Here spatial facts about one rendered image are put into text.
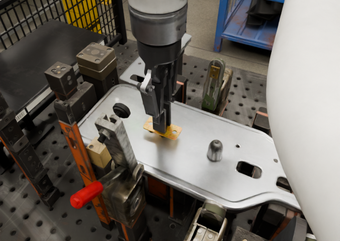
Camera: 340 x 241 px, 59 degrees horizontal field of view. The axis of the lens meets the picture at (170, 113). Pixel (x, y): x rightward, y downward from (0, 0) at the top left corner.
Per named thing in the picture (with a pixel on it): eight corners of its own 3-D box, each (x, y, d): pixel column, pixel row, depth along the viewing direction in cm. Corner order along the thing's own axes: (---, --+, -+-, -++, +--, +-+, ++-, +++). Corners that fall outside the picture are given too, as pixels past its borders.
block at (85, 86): (110, 149, 103) (93, 83, 80) (88, 176, 95) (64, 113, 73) (102, 146, 104) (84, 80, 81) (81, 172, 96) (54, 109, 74)
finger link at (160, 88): (168, 66, 52) (165, 70, 51) (166, 113, 60) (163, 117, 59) (149, 60, 54) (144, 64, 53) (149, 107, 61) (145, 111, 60)
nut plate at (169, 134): (182, 128, 67) (182, 125, 66) (175, 141, 64) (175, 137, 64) (150, 116, 69) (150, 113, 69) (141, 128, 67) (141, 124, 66)
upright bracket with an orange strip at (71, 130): (113, 227, 84) (70, 103, 48) (111, 231, 83) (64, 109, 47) (104, 222, 85) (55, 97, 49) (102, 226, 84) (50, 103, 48)
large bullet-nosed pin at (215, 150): (222, 157, 66) (226, 138, 62) (217, 167, 64) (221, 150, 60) (209, 151, 67) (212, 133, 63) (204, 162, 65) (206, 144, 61)
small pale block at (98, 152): (128, 218, 86) (110, 141, 59) (122, 229, 84) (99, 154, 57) (118, 213, 87) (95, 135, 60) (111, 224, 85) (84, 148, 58)
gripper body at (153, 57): (167, 52, 45) (168, 96, 52) (190, 26, 50) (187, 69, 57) (125, 40, 48) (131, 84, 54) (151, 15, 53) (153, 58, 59)
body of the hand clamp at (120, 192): (152, 240, 82) (144, 172, 56) (139, 264, 78) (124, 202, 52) (133, 230, 84) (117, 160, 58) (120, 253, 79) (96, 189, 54)
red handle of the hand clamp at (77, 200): (140, 164, 55) (87, 202, 41) (138, 174, 56) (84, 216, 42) (121, 156, 57) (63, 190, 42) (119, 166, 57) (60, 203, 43)
